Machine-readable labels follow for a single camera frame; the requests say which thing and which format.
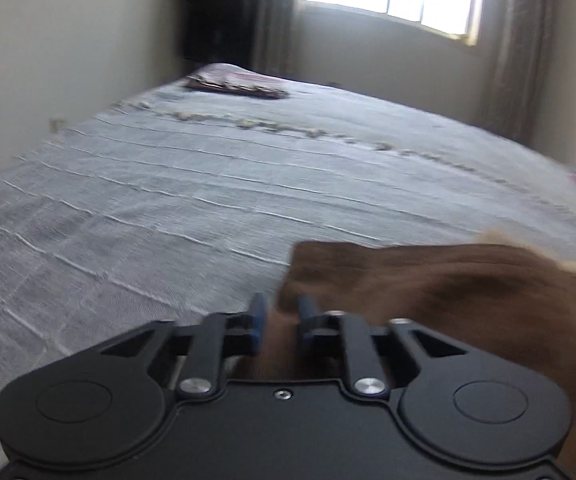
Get brown coat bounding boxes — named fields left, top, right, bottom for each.
left=235, top=231, right=576, bottom=478

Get dark hanging clothes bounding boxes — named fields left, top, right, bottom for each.
left=178, top=0, right=260, bottom=72

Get grey checked bedspread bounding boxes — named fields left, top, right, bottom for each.
left=0, top=63, right=576, bottom=406

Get patterned folded cloth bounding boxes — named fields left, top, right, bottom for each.
left=186, top=70, right=290, bottom=100

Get grey window curtain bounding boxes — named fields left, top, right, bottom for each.
left=252, top=0, right=300, bottom=78

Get right grey curtain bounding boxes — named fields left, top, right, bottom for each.
left=475, top=0, right=554, bottom=145

